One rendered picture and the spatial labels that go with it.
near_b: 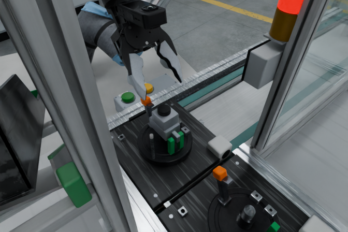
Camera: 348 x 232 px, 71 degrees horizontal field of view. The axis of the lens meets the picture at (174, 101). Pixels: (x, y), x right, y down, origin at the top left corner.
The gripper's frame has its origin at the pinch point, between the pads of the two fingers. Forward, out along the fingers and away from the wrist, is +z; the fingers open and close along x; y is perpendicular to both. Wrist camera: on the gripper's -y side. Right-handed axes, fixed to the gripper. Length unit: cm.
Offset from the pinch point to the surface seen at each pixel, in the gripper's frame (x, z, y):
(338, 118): -58, 36, 4
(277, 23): -16.8, -2.7, -16.2
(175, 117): -1.4, 7.6, 3.8
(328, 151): -42, 39, 1
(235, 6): -270, -43, 228
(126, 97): -0.7, 0.4, 28.8
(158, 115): 1.4, 5.7, 5.2
